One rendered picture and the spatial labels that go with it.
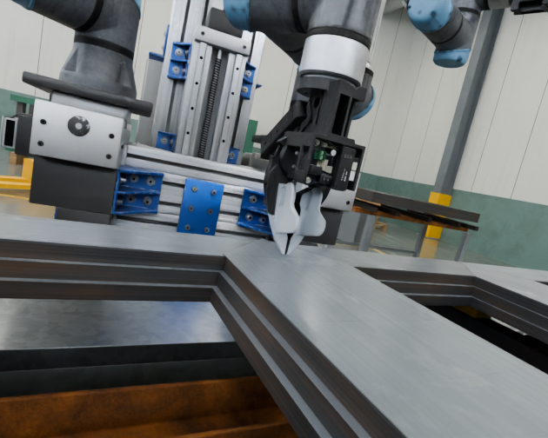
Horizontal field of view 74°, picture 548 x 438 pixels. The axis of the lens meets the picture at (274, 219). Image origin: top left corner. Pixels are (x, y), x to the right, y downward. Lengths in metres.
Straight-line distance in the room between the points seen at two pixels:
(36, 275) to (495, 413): 0.36
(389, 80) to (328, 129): 12.18
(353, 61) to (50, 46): 10.17
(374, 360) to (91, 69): 0.74
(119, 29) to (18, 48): 9.76
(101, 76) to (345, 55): 0.54
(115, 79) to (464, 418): 0.79
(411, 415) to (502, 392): 0.09
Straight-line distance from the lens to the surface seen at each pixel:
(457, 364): 0.31
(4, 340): 0.61
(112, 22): 0.88
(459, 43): 0.97
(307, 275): 0.41
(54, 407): 0.43
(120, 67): 0.87
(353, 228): 5.75
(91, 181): 0.76
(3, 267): 0.39
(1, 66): 10.65
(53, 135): 0.73
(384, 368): 0.26
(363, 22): 0.45
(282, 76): 10.93
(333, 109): 0.41
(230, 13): 0.53
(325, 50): 0.44
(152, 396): 0.44
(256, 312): 0.33
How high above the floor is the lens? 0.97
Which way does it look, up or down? 8 degrees down
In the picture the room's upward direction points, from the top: 12 degrees clockwise
